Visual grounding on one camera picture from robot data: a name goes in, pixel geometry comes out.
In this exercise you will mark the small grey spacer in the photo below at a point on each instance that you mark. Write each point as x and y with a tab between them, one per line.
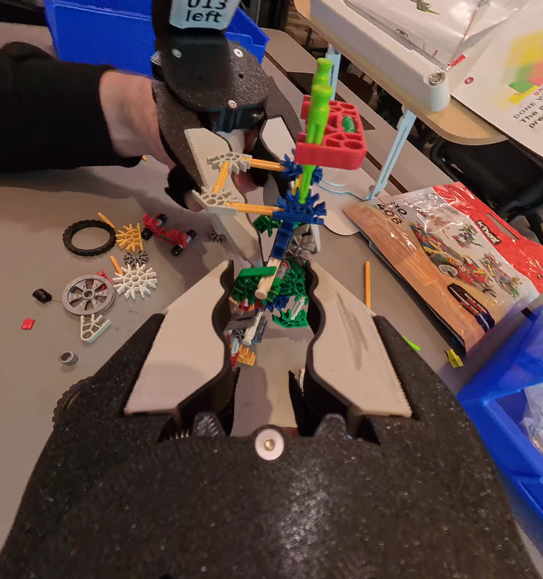
68	357

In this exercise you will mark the printed toy packet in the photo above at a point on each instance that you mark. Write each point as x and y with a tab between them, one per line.
434	244

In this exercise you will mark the dark grey snowflake connector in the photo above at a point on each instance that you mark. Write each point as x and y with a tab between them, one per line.
217	237
136	259

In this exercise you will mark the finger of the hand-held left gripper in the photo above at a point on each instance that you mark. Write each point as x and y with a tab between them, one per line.
204	145
276	140

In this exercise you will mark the orange rod grey end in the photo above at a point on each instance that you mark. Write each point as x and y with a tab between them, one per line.
367	285

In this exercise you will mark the short green rod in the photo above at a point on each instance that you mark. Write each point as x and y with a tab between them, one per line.
411	344

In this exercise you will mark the multicolour toy model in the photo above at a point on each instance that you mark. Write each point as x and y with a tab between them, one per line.
271	289

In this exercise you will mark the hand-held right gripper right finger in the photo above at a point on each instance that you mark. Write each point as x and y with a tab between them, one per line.
357	362

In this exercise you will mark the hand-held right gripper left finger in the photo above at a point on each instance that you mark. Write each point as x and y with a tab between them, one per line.
181	362

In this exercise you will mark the red rod black cylinder assembly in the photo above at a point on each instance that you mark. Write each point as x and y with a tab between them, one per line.
167	233

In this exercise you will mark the black rubber tire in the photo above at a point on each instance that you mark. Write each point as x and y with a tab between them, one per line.
70	242
62	398

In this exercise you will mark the grey wheel hub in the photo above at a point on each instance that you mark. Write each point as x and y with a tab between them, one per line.
88	296

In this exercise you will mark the blue plastic bin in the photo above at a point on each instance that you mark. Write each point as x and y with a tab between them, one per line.
516	362

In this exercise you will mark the red connector pair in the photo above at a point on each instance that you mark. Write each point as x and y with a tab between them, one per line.
344	149

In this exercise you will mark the person's left hand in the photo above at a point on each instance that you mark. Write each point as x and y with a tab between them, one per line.
136	113

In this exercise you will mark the orange snowflake connector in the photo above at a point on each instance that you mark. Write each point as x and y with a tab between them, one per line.
130	238

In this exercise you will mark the blue bin with sticker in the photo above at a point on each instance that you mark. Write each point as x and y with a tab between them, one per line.
100	36

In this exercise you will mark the grey fan connector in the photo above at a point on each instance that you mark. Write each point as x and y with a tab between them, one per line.
95	327

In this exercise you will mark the short orange rod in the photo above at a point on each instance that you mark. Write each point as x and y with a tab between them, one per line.
106	220

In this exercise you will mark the small red piece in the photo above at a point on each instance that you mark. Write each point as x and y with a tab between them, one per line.
28	323

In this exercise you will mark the small red connector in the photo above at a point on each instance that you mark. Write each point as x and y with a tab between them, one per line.
103	275

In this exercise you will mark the small black piece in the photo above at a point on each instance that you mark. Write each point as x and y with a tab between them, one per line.
42	295

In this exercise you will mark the small yellow connector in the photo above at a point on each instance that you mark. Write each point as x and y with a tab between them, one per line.
454	358

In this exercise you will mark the instruction booklet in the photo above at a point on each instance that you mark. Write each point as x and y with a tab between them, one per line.
525	90

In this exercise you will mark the white snowflake connector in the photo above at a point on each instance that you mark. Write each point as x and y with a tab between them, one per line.
134	282

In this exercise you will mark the white page holder clip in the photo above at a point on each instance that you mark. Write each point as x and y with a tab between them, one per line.
371	54

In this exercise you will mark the person's left forearm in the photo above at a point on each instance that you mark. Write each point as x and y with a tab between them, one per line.
45	109

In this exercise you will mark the orange rod blue connector frame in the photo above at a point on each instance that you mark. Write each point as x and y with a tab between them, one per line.
299	208

